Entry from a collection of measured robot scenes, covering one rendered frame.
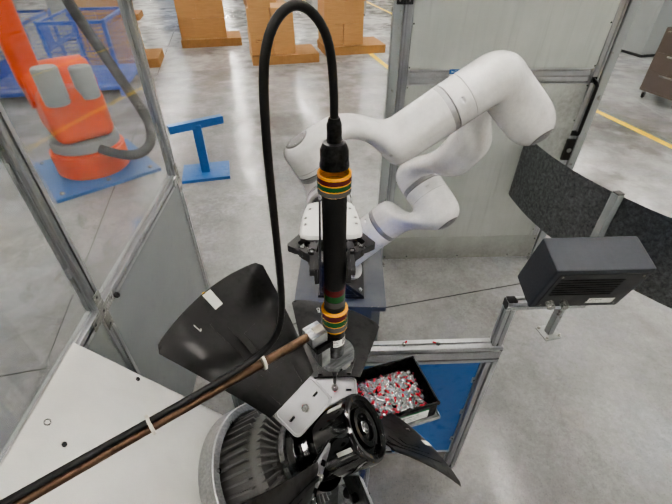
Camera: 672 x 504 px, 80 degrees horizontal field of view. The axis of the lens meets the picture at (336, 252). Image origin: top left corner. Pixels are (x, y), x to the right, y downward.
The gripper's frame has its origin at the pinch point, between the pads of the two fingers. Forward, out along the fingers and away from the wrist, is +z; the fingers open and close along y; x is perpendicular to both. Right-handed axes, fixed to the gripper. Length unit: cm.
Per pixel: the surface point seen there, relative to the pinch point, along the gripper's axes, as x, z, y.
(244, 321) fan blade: -12.4, -1.1, 14.9
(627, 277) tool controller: -31, -29, -77
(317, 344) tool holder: -12.6, 4.0, 2.6
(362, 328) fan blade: -35.5, -18.7, -7.6
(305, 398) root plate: -24.5, 6.1, 5.0
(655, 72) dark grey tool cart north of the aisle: -111, -523, -457
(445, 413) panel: -107, -36, -44
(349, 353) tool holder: -19.5, 0.7, -2.9
